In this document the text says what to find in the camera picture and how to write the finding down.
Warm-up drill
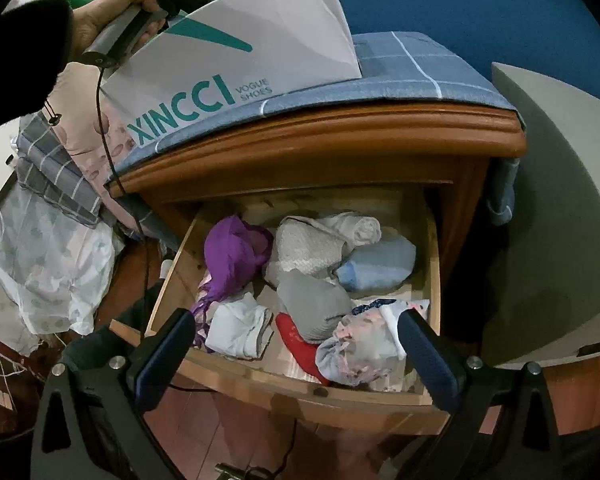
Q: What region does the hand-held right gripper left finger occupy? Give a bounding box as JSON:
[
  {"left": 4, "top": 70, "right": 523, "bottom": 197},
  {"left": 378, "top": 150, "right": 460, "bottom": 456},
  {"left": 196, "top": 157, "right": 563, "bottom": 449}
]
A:
[{"left": 30, "top": 308, "right": 197, "bottom": 480}]

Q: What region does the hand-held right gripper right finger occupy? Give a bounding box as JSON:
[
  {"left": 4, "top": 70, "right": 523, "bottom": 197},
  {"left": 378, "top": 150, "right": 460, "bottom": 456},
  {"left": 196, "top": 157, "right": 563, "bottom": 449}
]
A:
[{"left": 397, "top": 308, "right": 563, "bottom": 480}]

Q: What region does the floral print underwear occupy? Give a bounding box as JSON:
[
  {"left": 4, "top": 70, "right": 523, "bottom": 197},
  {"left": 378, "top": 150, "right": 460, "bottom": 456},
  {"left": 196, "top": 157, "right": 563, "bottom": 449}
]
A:
[{"left": 315, "top": 299, "right": 431, "bottom": 387}]

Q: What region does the white underwear with grey trim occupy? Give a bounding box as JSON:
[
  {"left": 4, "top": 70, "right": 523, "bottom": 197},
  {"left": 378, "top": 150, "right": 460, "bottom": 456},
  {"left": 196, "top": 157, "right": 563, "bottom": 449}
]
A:
[{"left": 205, "top": 292, "right": 275, "bottom": 361}]

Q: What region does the navy patterned underwear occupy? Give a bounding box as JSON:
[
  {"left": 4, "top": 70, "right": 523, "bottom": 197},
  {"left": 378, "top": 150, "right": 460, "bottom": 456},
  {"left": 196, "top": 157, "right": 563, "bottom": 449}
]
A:
[{"left": 352, "top": 298, "right": 398, "bottom": 313}]

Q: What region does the light blue underwear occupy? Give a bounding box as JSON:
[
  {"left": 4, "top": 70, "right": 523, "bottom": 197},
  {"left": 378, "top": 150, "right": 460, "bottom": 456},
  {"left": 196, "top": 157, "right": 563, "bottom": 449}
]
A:
[{"left": 335, "top": 236, "right": 417, "bottom": 292}]

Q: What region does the purple underwear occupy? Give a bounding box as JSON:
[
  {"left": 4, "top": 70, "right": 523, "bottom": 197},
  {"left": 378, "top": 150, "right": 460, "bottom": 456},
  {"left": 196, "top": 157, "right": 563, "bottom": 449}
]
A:
[{"left": 190, "top": 215, "right": 275, "bottom": 318}]

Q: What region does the red underwear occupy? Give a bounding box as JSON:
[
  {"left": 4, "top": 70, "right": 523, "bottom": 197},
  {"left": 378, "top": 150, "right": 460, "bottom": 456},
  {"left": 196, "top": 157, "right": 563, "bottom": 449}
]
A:
[{"left": 275, "top": 312, "right": 333, "bottom": 387}]

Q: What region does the wooden drawer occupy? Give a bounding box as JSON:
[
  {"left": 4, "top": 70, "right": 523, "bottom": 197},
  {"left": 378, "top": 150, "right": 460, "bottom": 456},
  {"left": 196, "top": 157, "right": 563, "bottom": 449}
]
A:
[{"left": 109, "top": 185, "right": 453, "bottom": 433}]

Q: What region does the white shoe box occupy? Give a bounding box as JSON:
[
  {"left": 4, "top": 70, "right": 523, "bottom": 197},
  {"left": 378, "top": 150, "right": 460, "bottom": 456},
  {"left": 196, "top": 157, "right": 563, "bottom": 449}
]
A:
[{"left": 100, "top": 0, "right": 363, "bottom": 153}]

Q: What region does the beige honeycomb print underwear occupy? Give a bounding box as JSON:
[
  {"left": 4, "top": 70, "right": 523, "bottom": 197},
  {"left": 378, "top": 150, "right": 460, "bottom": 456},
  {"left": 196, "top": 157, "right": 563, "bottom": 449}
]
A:
[{"left": 264, "top": 216, "right": 353, "bottom": 291}]

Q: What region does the person's left forearm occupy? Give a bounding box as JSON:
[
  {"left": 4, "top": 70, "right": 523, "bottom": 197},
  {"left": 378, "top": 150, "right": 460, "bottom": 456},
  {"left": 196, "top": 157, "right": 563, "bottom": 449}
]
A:
[{"left": 0, "top": 0, "right": 74, "bottom": 136}]

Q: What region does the person's left hand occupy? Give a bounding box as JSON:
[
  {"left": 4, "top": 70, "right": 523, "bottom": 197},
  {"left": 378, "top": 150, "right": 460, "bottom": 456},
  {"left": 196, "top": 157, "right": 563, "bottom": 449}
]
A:
[{"left": 70, "top": 0, "right": 168, "bottom": 64}]

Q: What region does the grey plaid bedding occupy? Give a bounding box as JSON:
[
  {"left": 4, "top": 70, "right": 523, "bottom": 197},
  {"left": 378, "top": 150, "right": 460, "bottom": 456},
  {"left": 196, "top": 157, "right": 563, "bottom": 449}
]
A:
[{"left": 12, "top": 112, "right": 111, "bottom": 228}]

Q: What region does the grey storage box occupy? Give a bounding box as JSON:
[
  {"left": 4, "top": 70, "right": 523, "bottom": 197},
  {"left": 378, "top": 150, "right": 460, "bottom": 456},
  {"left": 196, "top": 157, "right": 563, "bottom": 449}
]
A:
[{"left": 480, "top": 62, "right": 600, "bottom": 366}]

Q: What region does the wooden nightstand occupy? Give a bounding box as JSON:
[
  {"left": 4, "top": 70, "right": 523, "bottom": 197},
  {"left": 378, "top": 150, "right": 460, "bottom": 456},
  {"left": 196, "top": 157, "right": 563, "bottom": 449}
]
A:
[{"left": 107, "top": 102, "right": 528, "bottom": 351}]

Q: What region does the blue plaid cloth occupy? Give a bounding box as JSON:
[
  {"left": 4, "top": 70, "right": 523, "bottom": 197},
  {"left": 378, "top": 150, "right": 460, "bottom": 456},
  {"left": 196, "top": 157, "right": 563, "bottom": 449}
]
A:
[{"left": 105, "top": 31, "right": 521, "bottom": 256}]

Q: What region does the blue foam mat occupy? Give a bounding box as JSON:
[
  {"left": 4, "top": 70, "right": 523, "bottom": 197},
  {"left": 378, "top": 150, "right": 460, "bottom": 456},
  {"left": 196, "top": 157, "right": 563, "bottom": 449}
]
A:
[{"left": 252, "top": 0, "right": 600, "bottom": 106}]

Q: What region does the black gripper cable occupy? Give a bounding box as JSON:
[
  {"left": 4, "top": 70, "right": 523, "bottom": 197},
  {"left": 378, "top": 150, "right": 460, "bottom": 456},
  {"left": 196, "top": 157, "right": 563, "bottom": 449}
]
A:
[{"left": 96, "top": 57, "right": 153, "bottom": 331}]

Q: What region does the metal drawer handle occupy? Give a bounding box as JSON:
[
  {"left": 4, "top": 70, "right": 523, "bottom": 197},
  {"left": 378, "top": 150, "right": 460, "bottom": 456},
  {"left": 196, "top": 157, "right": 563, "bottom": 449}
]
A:
[{"left": 215, "top": 462, "right": 276, "bottom": 480}]

